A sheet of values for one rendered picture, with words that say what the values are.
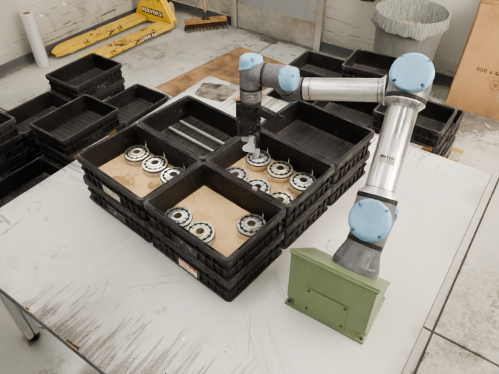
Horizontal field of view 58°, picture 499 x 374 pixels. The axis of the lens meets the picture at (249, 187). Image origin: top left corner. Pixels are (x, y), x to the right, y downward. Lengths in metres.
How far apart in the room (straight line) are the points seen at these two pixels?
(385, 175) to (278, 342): 0.60
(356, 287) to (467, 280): 1.47
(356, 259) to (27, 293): 1.10
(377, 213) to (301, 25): 3.64
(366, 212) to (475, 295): 1.50
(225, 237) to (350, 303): 0.47
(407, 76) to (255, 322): 0.87
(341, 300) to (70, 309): 0.88
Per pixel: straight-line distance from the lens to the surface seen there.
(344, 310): 1.43
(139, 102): 3.20
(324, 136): 2.04
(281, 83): 1.44
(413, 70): 1.35
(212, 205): 1.68
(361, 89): 1.51
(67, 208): 1.99
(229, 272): 1.44
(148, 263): 1.70
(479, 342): 2.54
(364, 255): 1.43
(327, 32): 4.68
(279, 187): 1.75
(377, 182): 1.31
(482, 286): 2.76
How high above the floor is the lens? 1.99
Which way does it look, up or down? 42 degrees down
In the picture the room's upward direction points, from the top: straight up
